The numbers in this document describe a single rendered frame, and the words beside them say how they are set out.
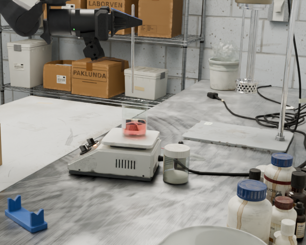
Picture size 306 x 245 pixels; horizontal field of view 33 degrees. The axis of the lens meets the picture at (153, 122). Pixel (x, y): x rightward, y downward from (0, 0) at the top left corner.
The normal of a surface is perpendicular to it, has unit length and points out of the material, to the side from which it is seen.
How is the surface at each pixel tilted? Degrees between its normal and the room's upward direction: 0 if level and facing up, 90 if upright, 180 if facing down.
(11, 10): 73
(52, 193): 0
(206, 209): 0
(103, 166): 90
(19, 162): 0
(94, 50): 90
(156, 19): 89
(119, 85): 89
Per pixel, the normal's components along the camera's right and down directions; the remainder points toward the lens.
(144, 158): -0.17, 0.25
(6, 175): 0.04, -0.96
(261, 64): -0.37, 0.23
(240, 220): -0.59, 0.21
